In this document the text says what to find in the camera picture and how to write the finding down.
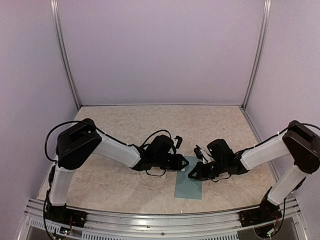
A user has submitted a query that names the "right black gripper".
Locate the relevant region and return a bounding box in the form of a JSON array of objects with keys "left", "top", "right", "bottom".
[{"left": 188, "top": 159, "right": 227, "bottom": 181}]

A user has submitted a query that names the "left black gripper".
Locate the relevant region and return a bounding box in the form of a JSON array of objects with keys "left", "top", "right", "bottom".
[{"left": 154, "top": 154, "right": 189, "bottom": 172}]

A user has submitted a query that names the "teal blue envelope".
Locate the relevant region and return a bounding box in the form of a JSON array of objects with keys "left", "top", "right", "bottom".
[{"left": 174, "top": 156, "right": 202, "bottom": 200}]

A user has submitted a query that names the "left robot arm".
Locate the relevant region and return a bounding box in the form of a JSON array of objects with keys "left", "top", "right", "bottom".
[{"left": 46, "top": 118, "right": 189, "bottom": 223}]

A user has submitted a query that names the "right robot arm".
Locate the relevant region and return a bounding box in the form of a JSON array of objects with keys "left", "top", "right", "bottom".
[{"left": 188, "top": 120, "right": 320, "bottom": 222}]

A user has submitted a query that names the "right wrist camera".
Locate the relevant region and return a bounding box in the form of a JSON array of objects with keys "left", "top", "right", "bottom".
[{"left": 193, "top": 145, "right": 214, "bottom": 164}]

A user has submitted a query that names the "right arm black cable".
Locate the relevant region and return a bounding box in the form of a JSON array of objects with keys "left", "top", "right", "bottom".
[{"left": 211, "top": 121, "right": 320, "bottom": 183}]

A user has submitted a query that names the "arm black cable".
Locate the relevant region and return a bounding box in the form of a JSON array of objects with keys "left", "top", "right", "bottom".
[
  {"left": 211, "top": 121, "right": 320, "bottom": 183},
  {"left": 43, "top": 120, "right": 173, "bottom": 238}
]

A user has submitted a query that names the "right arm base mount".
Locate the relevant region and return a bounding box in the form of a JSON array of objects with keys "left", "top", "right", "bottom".
[{"left": 239, "top": 194, "right": 283, "bottom": 227}]

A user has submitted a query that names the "front aluminium rail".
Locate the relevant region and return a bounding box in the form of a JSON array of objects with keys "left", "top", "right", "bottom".
[{"left": 17, "top": 198, "right": 309, "bottom": 240}]

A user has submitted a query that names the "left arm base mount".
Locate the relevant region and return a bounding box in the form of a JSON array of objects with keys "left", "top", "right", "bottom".
[{"left": 44, "top": 202, "right": 88, "bottom": 228}]

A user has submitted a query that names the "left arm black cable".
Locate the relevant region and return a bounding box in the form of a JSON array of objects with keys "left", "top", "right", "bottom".
[{"left": 43, "top": 120, "right": 173, "bottom": 238}]

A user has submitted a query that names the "right aluminium frame post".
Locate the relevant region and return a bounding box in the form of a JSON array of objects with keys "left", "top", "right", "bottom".
[{"left": 241, "top": 0, "right": 272, "bottom": 112}]

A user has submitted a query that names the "aluminium frame post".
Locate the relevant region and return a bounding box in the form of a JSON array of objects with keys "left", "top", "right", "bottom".
[
  {"left": 241, "top": 0, "right": 272, "bottom": 112},
  {"left": 49, "top": 0, "right": 82, "bottom": 110}
]

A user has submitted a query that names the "left aluminium frame post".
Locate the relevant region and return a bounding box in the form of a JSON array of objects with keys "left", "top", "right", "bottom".
[{"left": 49, "top": 0, "right": 82, "bottom": 110}]

